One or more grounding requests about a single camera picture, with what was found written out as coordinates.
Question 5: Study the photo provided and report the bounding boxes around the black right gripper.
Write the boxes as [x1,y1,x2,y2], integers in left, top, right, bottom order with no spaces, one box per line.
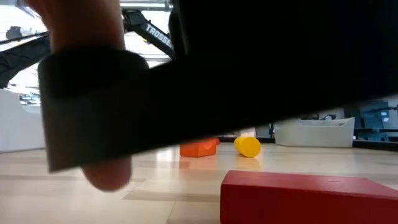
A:
[169,0,398,134]

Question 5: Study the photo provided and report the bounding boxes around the red rectangular block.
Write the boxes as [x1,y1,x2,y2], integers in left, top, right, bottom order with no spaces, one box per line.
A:
[220,170,398,224]

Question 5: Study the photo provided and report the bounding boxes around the yellow cylinder block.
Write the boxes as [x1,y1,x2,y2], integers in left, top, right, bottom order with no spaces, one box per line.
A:
[233,135,262,158]

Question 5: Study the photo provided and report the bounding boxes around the dark stacked panels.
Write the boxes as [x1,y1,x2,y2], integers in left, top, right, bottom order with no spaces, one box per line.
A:
[343,99,398,141]

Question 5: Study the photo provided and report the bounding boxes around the black ceiling cable reel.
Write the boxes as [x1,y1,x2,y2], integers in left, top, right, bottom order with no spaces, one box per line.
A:
[5,26,23,40]

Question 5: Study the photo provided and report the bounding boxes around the pale orange cylinder block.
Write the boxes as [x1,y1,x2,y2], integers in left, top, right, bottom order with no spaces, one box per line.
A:
[26,0,133,191]

